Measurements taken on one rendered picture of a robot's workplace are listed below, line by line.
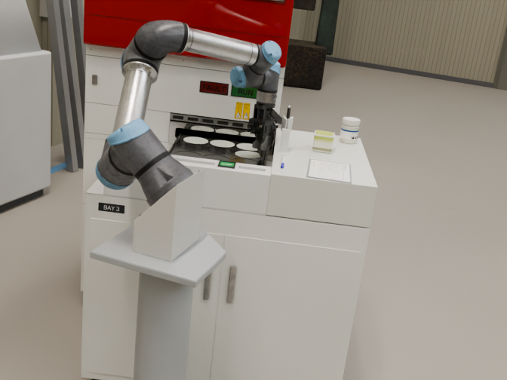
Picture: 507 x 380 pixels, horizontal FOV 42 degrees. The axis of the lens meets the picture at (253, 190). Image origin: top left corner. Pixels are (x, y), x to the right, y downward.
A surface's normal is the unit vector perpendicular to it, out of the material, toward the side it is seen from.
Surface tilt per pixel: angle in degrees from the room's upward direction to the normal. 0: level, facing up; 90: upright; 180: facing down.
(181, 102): 90
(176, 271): 0
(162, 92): 90
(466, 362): 0
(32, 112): 90
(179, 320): 90
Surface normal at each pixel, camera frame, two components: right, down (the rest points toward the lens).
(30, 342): 0.11, -0.94
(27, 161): 0.91, 0.23
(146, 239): -0.35, 0.28
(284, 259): -0.06, 0.33
